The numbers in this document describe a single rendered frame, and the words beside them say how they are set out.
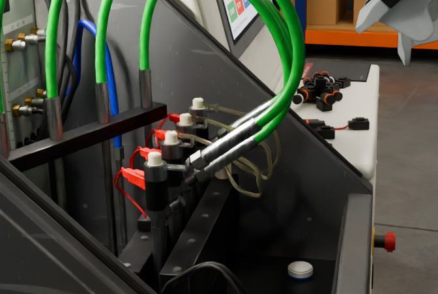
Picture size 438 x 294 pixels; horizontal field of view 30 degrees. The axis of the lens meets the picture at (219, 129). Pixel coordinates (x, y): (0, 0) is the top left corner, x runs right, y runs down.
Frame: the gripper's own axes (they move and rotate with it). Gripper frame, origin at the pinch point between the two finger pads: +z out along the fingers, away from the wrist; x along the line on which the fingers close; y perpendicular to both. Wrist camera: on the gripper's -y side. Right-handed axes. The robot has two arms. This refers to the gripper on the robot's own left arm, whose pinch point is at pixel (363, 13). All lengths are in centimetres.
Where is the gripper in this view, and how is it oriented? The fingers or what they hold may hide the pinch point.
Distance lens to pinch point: 77.5
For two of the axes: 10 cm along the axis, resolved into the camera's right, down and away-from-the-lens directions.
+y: 7.4, 6.7, 0.6
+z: -5.5, 5.6, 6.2
